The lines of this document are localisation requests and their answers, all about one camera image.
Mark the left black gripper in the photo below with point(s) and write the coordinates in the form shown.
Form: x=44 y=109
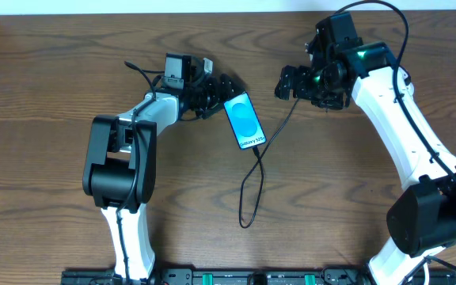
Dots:
x=215 y=95

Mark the blue Galaxy smartphone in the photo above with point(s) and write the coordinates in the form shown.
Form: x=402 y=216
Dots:
x=244 y=122

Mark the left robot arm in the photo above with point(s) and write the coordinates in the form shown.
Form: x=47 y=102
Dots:
x=121 y=160

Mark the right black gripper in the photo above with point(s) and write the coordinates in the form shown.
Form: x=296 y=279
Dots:
x=300 y=84

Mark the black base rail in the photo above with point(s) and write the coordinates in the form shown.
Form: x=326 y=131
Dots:
x=187 y=276

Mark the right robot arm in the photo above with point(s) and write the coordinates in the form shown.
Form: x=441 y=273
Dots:
x=422 y=222

